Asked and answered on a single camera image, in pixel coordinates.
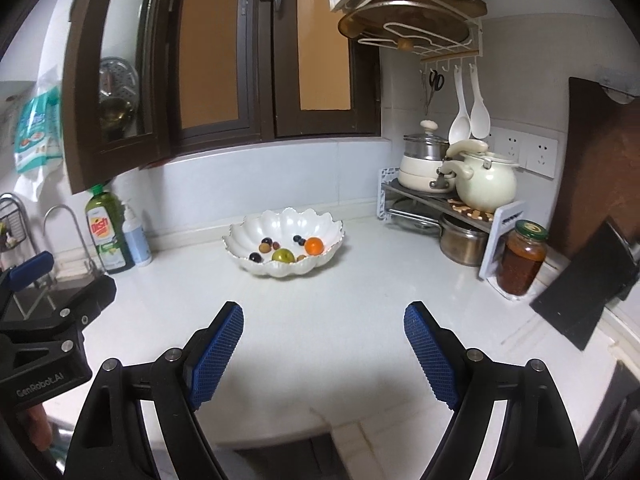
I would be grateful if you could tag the plastic package bag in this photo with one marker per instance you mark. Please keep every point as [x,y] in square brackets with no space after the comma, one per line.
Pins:
[38,138]

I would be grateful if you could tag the green apple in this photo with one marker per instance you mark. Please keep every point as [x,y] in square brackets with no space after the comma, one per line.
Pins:
[283,255]

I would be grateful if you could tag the chrome sink faucet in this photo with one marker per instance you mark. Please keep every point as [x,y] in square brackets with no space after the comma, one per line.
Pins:
[26,231]

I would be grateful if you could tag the steel steamer plate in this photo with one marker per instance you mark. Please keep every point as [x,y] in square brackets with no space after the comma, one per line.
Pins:
[118,96]

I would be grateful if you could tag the hanging rack with boards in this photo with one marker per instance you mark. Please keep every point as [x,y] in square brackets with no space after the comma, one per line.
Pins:
[434,30]

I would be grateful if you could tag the stainless steel pot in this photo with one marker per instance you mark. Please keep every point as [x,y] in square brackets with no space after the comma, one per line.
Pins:
[461,242]

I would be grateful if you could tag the orange tangerine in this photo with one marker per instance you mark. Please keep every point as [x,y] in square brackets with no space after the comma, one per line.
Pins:
[314,246]

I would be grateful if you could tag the white rice spoon left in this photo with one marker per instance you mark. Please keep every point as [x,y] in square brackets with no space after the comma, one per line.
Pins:
[460,128]

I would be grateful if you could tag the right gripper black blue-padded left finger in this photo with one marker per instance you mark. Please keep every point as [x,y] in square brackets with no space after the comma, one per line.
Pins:
[110,439]

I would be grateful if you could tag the glass jar red sauce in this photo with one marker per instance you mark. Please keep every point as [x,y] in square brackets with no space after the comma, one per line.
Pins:
[522,257]

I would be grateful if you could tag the white metal corner shelf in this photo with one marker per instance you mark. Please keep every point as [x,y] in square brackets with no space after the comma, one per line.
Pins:
[496,225]

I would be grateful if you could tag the green dish soap bottle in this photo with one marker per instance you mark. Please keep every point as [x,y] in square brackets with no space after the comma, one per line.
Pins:
[105,218]

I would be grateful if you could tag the person hand holding gripper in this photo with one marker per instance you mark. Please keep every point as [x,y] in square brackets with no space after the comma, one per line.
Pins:
[39,428]

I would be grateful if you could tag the dark wooden cutting board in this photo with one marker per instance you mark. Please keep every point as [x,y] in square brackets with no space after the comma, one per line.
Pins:
[600,177]

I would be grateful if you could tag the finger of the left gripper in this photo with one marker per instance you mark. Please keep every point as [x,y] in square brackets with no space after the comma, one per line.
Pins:
[20,277]
[67,322]

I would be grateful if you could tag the black kitchen scissors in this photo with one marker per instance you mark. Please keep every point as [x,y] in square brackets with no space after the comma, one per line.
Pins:
[435,82]

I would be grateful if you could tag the black knife block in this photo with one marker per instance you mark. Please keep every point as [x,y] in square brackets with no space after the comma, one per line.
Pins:
[603,269]

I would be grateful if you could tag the dark brown window frame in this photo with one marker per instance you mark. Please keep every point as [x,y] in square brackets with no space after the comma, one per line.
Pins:
[212,74]

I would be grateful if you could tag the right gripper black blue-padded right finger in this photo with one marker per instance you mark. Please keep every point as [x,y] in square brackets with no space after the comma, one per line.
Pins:
[536,439]

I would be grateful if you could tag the wall power outlets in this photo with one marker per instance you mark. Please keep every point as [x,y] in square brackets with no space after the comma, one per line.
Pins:
[533,153]

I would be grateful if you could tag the white scalloped ceramic bowl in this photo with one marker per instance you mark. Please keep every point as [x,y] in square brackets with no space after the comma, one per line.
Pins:
[245,237]

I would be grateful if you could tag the cream pot with steamer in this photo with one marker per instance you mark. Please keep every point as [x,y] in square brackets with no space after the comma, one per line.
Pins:
[424,154]

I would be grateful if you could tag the cream ceramic kettle pot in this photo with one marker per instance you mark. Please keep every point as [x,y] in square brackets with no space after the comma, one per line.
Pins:
[484,180]

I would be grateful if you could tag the white pump bottle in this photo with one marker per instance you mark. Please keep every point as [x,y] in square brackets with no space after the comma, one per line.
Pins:
[135,238]

